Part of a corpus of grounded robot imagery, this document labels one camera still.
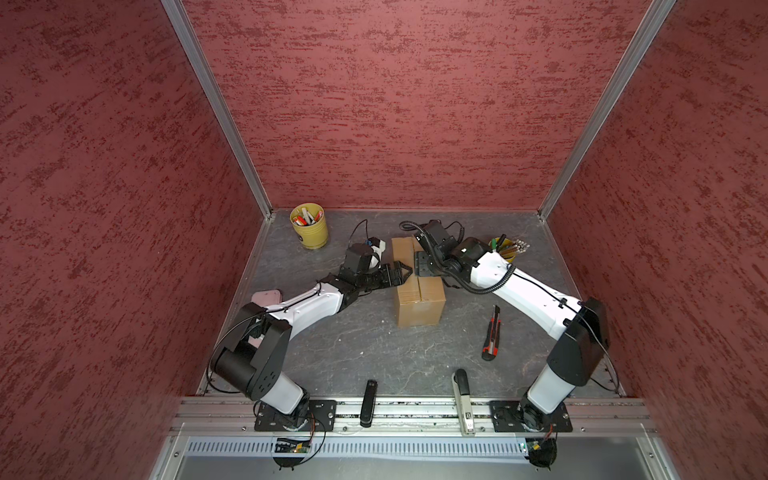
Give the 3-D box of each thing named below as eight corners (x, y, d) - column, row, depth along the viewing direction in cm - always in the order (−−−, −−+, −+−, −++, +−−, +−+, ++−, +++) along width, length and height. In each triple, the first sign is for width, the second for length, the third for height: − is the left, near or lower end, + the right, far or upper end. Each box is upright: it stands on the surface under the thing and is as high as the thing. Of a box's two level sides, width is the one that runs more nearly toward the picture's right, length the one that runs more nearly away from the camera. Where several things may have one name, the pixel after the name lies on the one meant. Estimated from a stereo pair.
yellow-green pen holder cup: (297, 253, 110) (285, 226, 97) (303, 230, 117) (293, 202, 105) (327, 254, 110) (320, 226, 98) (332, 230, 117) (325, 202, 105)
